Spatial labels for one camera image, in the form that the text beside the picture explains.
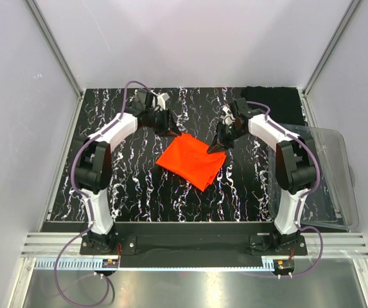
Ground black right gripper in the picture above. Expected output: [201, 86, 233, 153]
[207, 121, 247, 155]

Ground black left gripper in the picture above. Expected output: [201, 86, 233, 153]
[145, 107, 181, 138]

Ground orange t shirt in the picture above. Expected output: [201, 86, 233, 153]
[156, 133, 227, 192]

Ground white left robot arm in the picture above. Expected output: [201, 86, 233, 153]
[70, 89, 181, 254]

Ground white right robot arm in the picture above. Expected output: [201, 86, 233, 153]
[207, 98, 320, 255]

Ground folded black t shirt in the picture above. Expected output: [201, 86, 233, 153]
[241, 86, 307, 126]

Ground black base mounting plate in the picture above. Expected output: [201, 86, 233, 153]
[40, 221, 308, 268]

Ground clear plastic bin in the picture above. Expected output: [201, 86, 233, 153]
[284, 124, 359, 232]

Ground right orange connector block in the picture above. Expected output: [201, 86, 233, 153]
[277, 259, 294, 270]

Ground orange connector block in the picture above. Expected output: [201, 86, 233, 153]
[102, 259, 119, 268]
[277, 259, 294, 270]

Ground left orange connector block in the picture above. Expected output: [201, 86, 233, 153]
[102, 259, 119, 268]

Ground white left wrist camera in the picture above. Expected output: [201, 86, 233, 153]
[152, 93, 170, 112]

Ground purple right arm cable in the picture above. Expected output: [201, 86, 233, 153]
[246, 100, 324, 278]

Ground slotted cable duct rail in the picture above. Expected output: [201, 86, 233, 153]
[35, 257, 274, 272]

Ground left aluminium frame post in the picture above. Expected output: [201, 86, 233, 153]
[24, 0, 83, 98]

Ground aluminium frame post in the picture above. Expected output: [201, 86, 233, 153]
[24, 0, 83, 98]
[302, 0, 363, 96]

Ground right aluminium frame post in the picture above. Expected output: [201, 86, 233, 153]
[302, 0, 363, 96]

